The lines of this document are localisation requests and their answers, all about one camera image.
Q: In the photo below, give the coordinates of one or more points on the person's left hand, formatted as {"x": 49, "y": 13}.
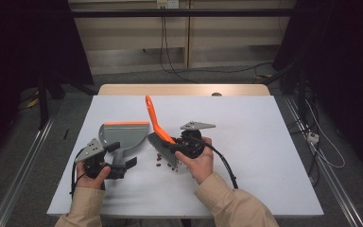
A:
{"x": 91, "y": 182}

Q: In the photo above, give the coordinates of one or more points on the small grey round object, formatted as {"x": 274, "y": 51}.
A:
{"x": 216, "y": 94}

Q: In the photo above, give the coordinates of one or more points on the white power adapter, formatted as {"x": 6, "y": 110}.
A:
{"x": 313, "y": 137}

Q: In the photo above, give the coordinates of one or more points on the grey dustpan with orange lip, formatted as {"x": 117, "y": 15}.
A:
{"x": 124, "y": 137}

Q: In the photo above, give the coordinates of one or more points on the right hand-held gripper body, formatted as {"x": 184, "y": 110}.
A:
{"x": 192, "y": 145}

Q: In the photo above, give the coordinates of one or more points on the black horizontal frame bar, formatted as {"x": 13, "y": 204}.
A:
{"x": 182, "y": 13}

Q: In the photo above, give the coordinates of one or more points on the black metal stand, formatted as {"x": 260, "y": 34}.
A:
{"x": 299, "y": 88}
{"x": 43, "y": 104}

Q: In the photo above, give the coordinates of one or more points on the white table sheet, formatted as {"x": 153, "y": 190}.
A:
{"x": 233, "y": 164}

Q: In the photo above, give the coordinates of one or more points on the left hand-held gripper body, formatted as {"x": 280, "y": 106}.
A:
{"x": 89, "y": 153}

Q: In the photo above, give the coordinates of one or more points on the person's right hand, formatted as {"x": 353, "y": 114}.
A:
{"x": 201, "y": 167}

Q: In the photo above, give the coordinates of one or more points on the orange brush with grey bristles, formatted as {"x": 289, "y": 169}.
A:
{"x": 157, "y": 126}

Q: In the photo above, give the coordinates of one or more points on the wooden table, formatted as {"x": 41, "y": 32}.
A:
{"x": 182, "y": 89}

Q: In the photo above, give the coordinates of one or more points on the scatter of red kidney beans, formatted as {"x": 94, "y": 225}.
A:
{"x": 159, "y": 156}

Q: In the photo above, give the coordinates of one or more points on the small black floor object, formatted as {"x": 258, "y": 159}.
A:
{"x": 66, "y": 134}

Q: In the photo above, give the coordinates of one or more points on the white wall socket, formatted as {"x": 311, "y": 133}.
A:
{"x": 167, "y": 3}

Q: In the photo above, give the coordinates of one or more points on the black curtain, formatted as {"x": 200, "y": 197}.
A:
{"x": 19, "y": 47}
{"x": 343, "y": 47}

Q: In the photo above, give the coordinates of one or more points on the aluminium floor rail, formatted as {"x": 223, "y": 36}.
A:
{"x": 22, "y": 176}
{"x": 334, "y": 183}

